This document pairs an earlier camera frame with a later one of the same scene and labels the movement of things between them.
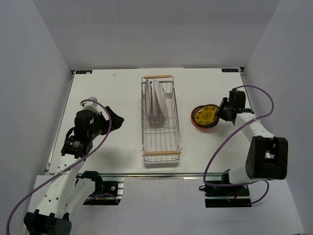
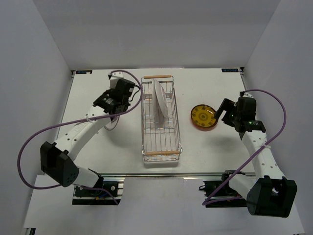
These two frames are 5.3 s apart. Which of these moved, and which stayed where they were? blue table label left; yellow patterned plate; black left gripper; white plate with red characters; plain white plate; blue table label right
Moved: black left gripper; white plate with red characters
Stayed: plain white plate; yellow patterned plate; blue table label right; blue table label left
